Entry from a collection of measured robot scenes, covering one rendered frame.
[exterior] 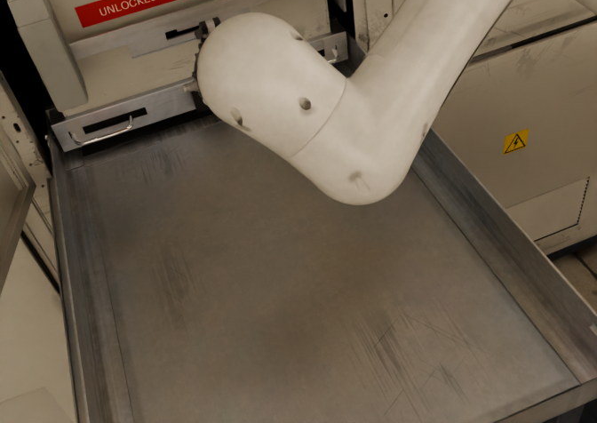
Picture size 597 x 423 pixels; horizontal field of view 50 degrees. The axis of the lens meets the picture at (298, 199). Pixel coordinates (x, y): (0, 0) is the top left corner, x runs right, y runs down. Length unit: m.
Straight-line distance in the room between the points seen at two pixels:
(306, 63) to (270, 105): 0.05
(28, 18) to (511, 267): 0.72
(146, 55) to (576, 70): 0.89
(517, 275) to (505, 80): 0.61
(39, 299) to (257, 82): 0.88
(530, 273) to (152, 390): 0.49
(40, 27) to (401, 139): 0.55
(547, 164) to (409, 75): 1.05
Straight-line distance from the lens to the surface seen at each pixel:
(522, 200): 1.70
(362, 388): 0.79
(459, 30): 0.67
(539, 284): 0.87
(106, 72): 1.14
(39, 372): 1.54
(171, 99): 1.17
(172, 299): 0.91
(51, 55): 0.99
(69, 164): 1.19
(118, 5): 1.09
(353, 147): 0.60
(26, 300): 1.36
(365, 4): 1.17
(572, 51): 1.48
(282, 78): 0.58
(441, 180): 1.00
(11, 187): 1.18
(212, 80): 0.59
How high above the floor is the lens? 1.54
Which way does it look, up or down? 45 degrees down
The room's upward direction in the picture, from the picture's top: 11 degrees counter-clockwise
